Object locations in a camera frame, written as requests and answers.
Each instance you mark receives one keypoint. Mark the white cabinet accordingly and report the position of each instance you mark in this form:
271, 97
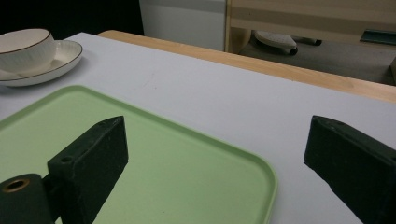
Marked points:
183, 23

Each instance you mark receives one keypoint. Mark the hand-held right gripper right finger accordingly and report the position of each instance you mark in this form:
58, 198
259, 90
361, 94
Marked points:
355, 168

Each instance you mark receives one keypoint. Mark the white mat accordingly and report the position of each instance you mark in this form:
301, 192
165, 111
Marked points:
224, 102

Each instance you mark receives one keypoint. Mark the white cup with brown rim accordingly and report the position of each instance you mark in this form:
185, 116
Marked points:
23, 49

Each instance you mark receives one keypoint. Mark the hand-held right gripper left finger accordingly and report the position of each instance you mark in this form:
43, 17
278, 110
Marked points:
93, 161

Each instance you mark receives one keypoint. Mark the white saucer with brown rim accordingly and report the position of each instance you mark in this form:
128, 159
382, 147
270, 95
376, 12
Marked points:
59, 59

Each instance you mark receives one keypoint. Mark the light wooden cabinet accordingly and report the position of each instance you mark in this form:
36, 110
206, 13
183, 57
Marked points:
308, 18

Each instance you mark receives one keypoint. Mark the dark green flat object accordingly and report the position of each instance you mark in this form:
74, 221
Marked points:
378, 36

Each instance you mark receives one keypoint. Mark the light green plastic tray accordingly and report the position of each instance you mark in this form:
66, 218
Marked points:
174, 174

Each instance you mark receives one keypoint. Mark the white wheeled base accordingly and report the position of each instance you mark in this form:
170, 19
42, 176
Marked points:
275, 40

